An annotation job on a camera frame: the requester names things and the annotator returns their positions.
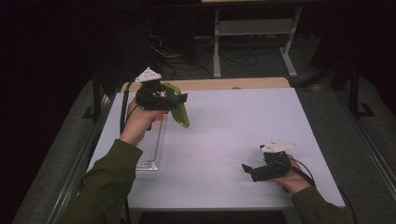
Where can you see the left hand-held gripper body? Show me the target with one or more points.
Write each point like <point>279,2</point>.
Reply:
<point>152,102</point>

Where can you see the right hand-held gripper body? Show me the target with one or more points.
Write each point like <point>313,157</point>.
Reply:
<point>275,169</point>

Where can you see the orange phone case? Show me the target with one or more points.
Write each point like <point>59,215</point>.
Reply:
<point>159,117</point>

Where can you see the green clown phone case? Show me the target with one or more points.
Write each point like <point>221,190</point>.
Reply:
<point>182,116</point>

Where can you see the clear plastic rack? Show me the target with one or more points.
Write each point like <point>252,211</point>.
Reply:
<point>152,143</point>

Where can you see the person's right hand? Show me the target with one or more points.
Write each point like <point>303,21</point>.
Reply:
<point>292,183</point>

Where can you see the person's left hand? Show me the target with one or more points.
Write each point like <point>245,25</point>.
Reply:
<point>137,124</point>

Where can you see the black metal stand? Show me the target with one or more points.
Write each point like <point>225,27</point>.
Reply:
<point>97,93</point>
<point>355,93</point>

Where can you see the grey metal floor rail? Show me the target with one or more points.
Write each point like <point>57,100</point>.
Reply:
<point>77,174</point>
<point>373,146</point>

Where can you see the white metal table frame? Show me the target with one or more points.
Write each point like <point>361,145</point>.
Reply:
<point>253,27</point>

